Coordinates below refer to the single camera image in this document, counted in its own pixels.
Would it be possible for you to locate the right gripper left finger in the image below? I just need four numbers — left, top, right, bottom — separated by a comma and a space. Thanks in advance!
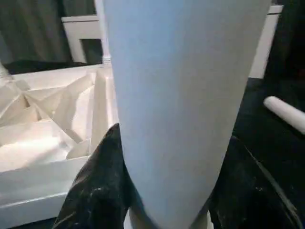
51, 123, 135, 229

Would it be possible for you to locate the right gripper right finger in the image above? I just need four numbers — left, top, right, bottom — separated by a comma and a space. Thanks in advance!
207, 136, 305, 229

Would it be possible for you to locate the white plastic table top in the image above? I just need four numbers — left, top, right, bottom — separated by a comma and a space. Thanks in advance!
0, 64, 120, 229

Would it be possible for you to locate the black mat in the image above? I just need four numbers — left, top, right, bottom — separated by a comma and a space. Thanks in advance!
0, 60, 305, 229

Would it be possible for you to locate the black cabinet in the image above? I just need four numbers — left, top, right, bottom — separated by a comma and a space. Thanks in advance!
266, 0, 305, 98

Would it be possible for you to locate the white sideboard with glass doors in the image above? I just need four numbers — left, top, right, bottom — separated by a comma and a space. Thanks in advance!
61, 5, 284, 79

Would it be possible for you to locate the grey curtain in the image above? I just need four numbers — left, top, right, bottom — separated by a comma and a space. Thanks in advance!
0, 0, 98, 65

